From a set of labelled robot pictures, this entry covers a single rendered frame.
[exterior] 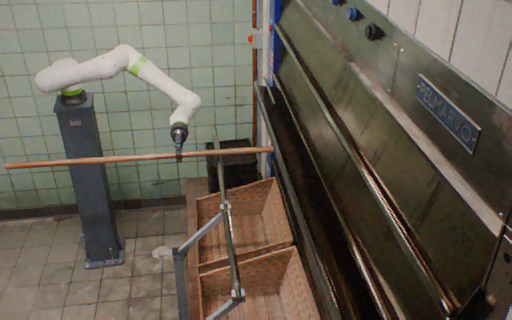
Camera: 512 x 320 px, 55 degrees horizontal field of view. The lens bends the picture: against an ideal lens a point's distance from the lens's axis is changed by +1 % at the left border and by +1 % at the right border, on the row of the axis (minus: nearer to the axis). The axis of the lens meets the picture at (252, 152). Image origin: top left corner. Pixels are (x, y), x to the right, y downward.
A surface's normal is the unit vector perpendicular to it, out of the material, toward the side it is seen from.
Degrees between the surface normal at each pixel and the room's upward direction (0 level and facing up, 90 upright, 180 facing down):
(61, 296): 0
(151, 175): 90
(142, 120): 90
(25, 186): 90
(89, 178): 90
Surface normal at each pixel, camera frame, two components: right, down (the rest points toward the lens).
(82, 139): 0.21, 0.51
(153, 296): 0.00, -0.86
